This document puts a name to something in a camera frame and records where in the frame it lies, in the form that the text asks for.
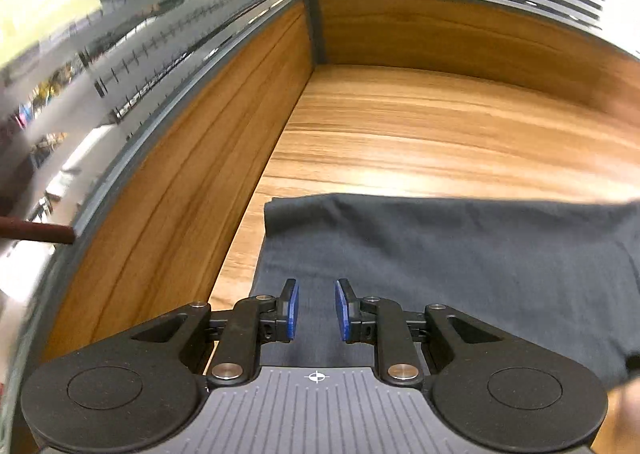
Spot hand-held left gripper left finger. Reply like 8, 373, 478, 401
132, 278, 301, 383

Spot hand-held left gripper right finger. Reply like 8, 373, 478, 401
333, 278, 502, 383

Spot dark grey pants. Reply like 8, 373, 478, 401
252, 192, 640, 391

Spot glass and wood desk partition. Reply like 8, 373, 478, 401
312, 0, 640, 113
0, 0, 316, 385

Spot yellow sticky note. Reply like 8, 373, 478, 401
0, 0, 102, 66

